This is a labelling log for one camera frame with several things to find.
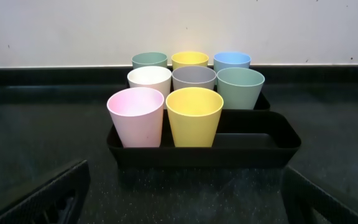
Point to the white cup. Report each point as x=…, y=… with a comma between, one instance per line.
x=151, y=81

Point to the pink cup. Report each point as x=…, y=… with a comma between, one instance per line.
x=138, y=124

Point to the yellow cup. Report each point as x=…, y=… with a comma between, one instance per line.
x=190, y=59
x=194, y=127

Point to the grey cup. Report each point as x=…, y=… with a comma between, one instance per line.
x=194, y=79

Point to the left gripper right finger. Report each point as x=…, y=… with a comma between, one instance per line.
x=306, y=205

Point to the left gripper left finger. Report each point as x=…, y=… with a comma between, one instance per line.
x=51, y=199

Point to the green cup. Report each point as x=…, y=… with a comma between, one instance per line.
x=149, y=59
x=239, y=93

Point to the blue cup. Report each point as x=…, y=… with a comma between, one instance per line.
x=232, y=60

